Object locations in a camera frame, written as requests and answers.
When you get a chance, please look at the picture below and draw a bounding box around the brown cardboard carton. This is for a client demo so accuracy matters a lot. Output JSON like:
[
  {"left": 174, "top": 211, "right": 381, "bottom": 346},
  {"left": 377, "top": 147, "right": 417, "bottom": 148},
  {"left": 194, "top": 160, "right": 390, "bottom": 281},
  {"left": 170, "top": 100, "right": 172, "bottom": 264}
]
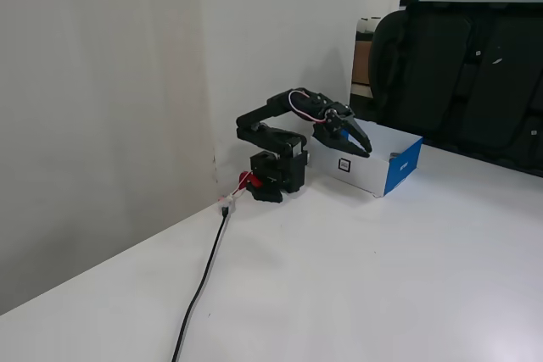
[{"left": 351, "top": 38, "right": 375, "bottom": 88}]

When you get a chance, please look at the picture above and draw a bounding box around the red white servo wire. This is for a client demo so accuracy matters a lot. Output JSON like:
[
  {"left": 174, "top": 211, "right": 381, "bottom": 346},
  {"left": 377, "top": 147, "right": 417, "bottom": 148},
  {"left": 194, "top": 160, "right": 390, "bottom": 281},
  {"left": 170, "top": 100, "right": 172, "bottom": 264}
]
[{"left": 287, "top": 89, "right": 328, "bottom": 125}]

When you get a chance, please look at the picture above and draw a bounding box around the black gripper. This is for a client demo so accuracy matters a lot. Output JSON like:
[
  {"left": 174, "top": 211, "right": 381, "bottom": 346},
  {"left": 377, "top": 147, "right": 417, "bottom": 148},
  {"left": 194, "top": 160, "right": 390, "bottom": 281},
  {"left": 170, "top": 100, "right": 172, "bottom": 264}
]
[{"left": 311, "top": 101, "right": 374, "bottom": 159}]

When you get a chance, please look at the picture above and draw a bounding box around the red lead wire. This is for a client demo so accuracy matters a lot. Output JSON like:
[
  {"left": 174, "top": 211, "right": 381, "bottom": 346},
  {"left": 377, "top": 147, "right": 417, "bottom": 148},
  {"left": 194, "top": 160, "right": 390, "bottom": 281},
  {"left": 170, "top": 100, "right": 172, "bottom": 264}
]
[{"left": 228, "top": 174, "right": 252, "bottom": 203}]

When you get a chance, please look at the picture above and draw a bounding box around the black office chair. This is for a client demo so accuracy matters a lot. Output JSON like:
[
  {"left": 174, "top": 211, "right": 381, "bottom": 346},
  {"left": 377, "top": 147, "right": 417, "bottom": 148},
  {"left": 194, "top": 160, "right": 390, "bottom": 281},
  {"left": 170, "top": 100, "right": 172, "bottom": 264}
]
[{"left": 423, "top": 0, "right": 543, "bottom": 179}]

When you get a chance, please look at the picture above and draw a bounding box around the black power cable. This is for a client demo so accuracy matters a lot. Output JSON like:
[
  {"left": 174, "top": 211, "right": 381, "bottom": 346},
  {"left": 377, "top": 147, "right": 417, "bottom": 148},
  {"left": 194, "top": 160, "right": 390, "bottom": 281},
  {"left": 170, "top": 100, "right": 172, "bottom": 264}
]
[{"left": 169, "top": 206, "right": 231, "bottom": 362}]

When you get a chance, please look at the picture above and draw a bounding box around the white taped cable connector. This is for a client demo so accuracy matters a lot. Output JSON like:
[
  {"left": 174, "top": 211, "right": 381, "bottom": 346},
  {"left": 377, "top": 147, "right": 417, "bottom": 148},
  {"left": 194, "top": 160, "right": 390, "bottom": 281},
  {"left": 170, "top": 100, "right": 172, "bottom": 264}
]
[{"left": 216, "top": 193, "right": 238, "bottom": 215}]

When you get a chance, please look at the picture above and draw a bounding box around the red table clamp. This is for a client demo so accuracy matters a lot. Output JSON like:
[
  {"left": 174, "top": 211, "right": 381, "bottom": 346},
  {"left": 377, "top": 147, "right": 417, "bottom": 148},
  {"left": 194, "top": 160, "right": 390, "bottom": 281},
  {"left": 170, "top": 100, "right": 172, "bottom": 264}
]
[{"left": 238, "top": 170, "right": 262, "bottom": 190}]

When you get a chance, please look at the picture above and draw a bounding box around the blue and white cardboard box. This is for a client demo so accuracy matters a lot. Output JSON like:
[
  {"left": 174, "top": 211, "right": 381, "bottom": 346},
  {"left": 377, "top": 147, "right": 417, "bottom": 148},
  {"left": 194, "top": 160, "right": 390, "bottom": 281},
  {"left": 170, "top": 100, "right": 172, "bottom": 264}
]
[{"left": 306, "top": 117, "right": 424, "bottom": 199}]

